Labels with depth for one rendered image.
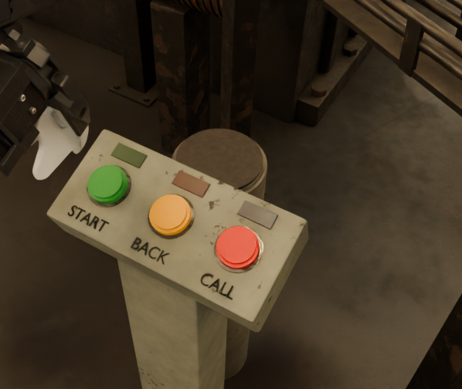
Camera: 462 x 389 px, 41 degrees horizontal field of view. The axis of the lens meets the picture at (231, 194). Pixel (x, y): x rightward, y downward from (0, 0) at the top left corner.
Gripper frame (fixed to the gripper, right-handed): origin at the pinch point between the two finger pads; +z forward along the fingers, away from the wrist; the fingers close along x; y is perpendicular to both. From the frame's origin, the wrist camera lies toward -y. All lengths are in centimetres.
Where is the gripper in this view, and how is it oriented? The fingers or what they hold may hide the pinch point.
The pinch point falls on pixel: (73, 135)
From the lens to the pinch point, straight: 54.1
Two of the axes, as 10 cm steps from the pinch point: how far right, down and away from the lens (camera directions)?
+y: -4.6, 8.4, -2.9
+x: 8.7, 3.8, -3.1
